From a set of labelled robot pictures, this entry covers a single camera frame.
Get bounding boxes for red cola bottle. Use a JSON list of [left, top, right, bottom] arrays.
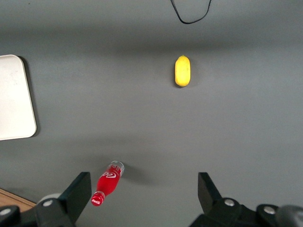
[[91, 160, 125, 207]]

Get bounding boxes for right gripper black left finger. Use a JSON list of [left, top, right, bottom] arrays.
[[35, 172, 92, 227]]

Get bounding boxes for yellow lemon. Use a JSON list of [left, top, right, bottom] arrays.
[[174, 55, 192, 87]]

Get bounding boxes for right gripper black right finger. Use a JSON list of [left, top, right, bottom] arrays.
[[188, 172, 252, 227]]

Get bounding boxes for wooden drawer cabinet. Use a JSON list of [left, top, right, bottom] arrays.
[[0, 188, 34, 211]]

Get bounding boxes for white rectangular tray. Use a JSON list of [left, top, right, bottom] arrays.
[[0, 54, 37, 141]]

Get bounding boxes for thin black looped table cable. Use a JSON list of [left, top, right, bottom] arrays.
[[170, 0, 213, 25]]

